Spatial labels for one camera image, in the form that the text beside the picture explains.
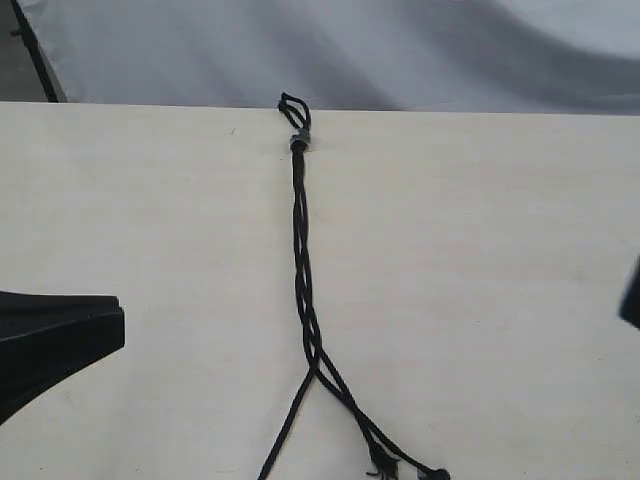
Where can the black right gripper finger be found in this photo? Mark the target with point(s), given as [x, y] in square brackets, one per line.
[629, 309]

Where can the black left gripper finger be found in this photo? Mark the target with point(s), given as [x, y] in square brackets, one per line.
[25, 314]
[35, 361]

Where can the black backdrop stand pole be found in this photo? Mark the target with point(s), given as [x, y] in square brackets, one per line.
[31, 44]

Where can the white backdrop cloth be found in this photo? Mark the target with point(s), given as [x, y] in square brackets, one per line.
[471, 56]

